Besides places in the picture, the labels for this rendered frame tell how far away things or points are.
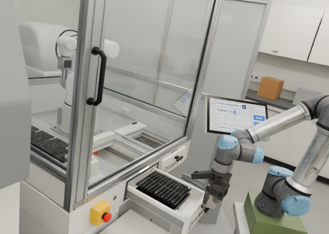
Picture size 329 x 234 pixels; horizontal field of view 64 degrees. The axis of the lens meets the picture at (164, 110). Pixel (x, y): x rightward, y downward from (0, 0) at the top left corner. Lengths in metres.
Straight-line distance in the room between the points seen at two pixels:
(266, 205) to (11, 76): 1.29
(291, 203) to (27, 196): 1.10
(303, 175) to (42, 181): 1.06
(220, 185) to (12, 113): 0.94
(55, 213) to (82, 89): 0.52
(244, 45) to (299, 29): 1.70
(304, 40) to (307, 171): 3.22
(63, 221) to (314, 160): 1.02
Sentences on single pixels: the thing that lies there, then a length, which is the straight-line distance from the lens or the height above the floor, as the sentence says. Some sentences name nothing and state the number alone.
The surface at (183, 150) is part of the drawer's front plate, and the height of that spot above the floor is 0.92.
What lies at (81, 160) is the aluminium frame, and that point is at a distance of 0.98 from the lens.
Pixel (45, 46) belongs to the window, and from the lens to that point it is 1.01.
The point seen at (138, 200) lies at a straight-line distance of 1.31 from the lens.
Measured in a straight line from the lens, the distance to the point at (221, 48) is 2.82.
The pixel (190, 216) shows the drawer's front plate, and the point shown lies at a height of 0.92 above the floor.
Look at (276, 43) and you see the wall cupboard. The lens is 4.35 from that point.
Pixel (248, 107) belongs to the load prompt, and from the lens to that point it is 2.22.
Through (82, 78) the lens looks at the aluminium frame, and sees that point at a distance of 0.85.
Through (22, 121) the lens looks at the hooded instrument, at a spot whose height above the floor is 1.47.
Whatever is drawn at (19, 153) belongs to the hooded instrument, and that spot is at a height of 1.42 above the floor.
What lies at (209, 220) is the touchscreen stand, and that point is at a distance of 2.60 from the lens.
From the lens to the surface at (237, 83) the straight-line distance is 2.79.
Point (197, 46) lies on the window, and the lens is 1.53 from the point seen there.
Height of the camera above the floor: 1.64
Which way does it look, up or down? 17 degrees down
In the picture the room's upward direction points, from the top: 11 degrees clockwise
